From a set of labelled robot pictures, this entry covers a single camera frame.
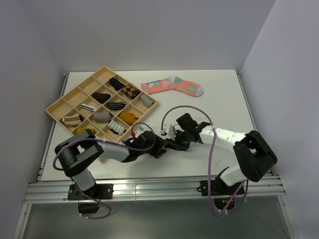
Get mustard yellow sock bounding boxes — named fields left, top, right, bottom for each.
left=76, top=127, right=97, bottom=135

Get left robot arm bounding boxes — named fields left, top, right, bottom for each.
left=54, top=129, right=166, bottom=199

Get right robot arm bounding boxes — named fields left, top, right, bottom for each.
left=172, top=113, right=278, bottom=194

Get rolled mustard sock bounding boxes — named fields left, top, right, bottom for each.
left=119, top=112, right=139, bottom=126

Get rolled white striped sock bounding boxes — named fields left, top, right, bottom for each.
left=108, top=120, right=127, bottom=135

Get rolled grey sock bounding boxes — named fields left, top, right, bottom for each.
left=141, top=94, right=154, bottom=108

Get rolled black striped sock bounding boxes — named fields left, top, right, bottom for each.
left=106, top=102, right=126, bottom=111

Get rolled argyle brown sock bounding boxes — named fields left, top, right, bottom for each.
left=121, top=85, right=141, bottom=100

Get wooden compartment tray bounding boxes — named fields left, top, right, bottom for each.
left=45, top=66, right=158, bottom=155

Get rolled beige sock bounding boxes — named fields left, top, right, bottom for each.
left=93, top=111, right=112, bottom=123

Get pink patterned sock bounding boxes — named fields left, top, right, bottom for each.
left=141, top=76, right=204, bottom=97

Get rolled dark brown sock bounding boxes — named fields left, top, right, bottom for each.
left=91, top=92, right=111, bottom=104

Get rolled dark navy sock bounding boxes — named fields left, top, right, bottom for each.
left=109, top=77, right=125, bottom=91

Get rolled white black sock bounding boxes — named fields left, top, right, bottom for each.
left=80, top=103, right=96, bottom=113

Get rolled brown white sock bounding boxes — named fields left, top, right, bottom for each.
left=62, top=114, right=84, bottom=126

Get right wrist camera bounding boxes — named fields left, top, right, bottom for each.
left=160, top=124, right=176, bottom=139

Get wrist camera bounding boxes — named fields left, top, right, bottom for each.
left=160, top=124, right=176, bottom=139
left=131, top=126, right=145, bottom=137

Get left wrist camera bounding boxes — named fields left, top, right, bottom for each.
left=131, top=126, right=145, bottom=137

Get aluminium frame rail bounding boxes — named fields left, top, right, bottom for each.
left=23, top=174, right=286, bottom=204

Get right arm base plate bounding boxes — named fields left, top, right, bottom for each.
left=196, top=180, right=240, bottom=196

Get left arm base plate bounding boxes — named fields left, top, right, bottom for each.
left=67, top=184, right=113, bottom=201

